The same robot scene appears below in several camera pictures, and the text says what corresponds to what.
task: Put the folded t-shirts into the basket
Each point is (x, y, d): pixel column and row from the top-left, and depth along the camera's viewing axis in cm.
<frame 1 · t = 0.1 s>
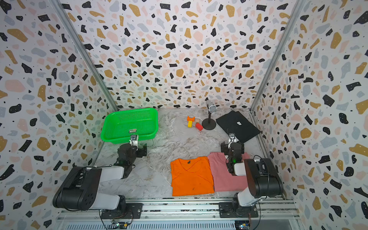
left hand: (139, 143, 92), fingers open
right hand: (233, 141, 94), fingers open
green plastic basket: (118, 125, 111), point 2 cm above the table
black folded t-shirt: (234, 122, 116), on the table
orange folded t-shirt: (191, 176, 88), on the table
pink folded t-shirt: (224, 180, 84), point 3 cm above the table
orange toy block: (189, 119, 118), on the table
yellow toy block: (190, 123, 115), on the table
red toy block: (199, 126, 112), on the table

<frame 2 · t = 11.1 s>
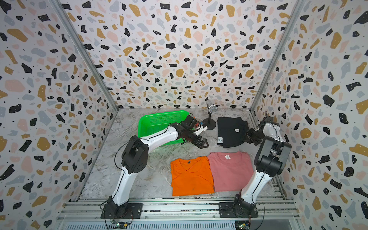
left hand: (205, 142, 90), fingers open
right hand: (245, 137, 95), fingers closed
green plastic basket: (151, 123, 113), point 2 cm above the table
black folded t-shirt: (231, 132, 108), point 2 cm above the table
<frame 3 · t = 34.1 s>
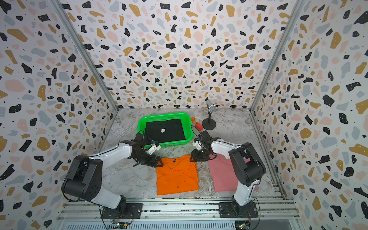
left hand: (158, 163, 87), fingers open
right hand: (193, 159, 91), fingers open
black folded t-shirt: (169, 130, 107), point 3 cm above the table
orange folded t-shirt: (178, 175, 87), point 2 cm above the table
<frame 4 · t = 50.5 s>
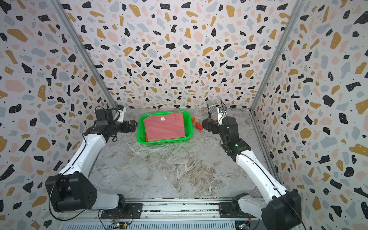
left hand: (129, 122, 84), fingers open
right hand: (218, 117, 78), fingers open
pink folded t-shirt: (163, 126, 105), point 6 cm above the table
